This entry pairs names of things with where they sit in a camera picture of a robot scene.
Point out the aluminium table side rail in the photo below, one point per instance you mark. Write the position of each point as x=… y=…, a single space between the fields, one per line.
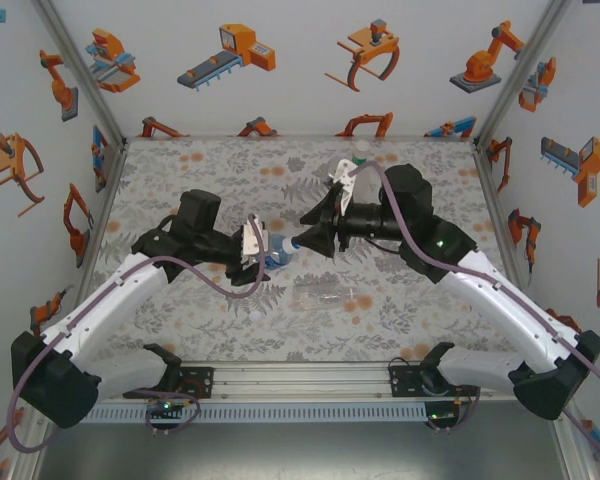
x=101 y=215
x=495 y=200

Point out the aluminium mounting rail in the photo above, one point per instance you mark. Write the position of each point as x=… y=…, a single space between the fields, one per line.
x=305 y=385

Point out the aluminium frame post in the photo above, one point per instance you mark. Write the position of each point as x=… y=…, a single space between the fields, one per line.
x=520 y=70
x=80 y=70

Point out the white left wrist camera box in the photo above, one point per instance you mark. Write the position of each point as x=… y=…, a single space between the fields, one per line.
x=252 y=240

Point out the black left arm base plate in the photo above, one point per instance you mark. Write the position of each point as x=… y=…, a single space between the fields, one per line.
x=206 y=387

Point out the grey floral table cloth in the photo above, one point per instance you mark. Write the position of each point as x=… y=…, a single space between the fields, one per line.
x=280 y=340

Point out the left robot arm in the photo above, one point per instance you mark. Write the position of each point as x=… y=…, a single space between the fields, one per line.
x=115 y=310

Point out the grey metal panel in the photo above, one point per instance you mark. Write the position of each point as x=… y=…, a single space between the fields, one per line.
x=300 y=450

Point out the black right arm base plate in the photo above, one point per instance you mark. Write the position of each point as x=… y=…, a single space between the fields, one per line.
x=397 y=385

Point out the small blue label bottle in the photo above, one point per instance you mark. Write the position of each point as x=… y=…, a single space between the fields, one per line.
x=280 y=250

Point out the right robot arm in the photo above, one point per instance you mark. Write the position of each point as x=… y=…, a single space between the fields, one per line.
x=500 y=325

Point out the small lit circuit board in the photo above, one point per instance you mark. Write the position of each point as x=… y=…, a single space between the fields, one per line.
x=442 y=416
x=164 y=407

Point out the plain clear plastic bottle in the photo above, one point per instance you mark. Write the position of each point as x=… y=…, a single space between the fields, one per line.
x=315 y=298

